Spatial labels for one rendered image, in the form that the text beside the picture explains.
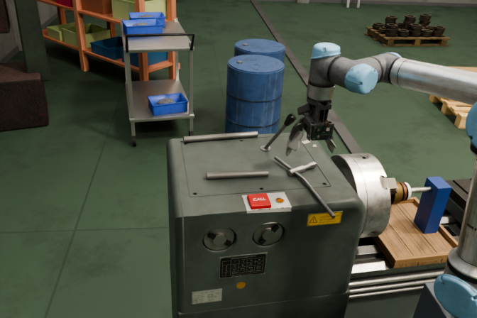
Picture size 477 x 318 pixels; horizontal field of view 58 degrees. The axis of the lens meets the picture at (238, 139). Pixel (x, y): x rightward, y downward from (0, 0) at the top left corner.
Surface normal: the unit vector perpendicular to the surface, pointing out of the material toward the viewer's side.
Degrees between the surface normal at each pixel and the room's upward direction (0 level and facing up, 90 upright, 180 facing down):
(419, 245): 0
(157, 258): 0
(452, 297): 98
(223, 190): 0
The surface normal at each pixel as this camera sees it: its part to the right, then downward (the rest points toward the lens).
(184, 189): 0.05, -0.88
